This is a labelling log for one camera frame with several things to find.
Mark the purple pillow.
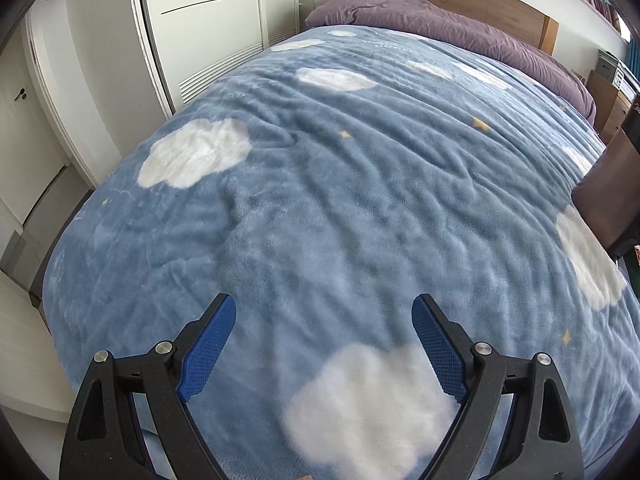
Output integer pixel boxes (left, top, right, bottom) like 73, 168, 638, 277
425, 10, 597, 123
305, 0, 451, 36

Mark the white door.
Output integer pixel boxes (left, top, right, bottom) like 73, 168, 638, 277
0, 25, 96, 226

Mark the blue cloud print blanket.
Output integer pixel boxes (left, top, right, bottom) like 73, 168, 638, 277
37, 25, 640, 480

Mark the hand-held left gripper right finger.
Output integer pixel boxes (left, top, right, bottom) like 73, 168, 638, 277
411, 294, 585, 480

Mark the wooden dresser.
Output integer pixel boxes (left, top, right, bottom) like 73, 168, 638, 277
587, 70, 633, 143

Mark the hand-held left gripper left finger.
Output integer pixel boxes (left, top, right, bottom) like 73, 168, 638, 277
59, 293, 237, 480

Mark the teal curtain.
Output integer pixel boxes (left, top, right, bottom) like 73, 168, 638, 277
625, 35, 640, 91

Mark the white wardrobe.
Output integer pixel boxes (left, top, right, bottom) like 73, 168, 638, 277
127, 0, 311, 113

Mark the brown and black water dispenser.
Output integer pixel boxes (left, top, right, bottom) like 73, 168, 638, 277
572, 95, 640, 261

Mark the grey printer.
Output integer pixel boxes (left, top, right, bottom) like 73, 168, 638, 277
595, 50, 636, 96

